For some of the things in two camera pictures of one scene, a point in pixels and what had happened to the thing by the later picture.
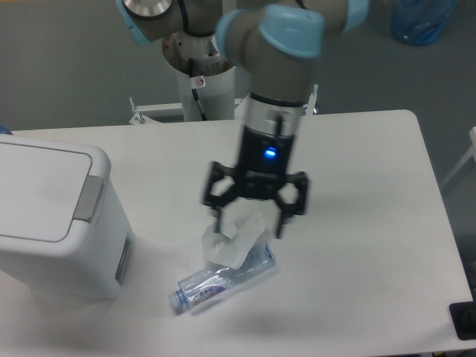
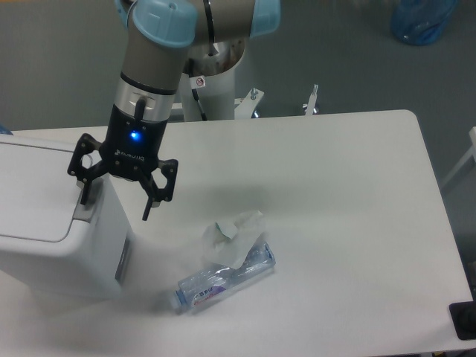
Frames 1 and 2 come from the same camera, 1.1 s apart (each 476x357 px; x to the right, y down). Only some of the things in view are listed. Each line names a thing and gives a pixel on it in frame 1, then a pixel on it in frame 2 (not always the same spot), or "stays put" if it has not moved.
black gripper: [263, 166] -> [130, 149]
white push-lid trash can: [64, 233] stays put
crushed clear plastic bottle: [205, 285] stays put
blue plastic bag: [422, 22] stays put
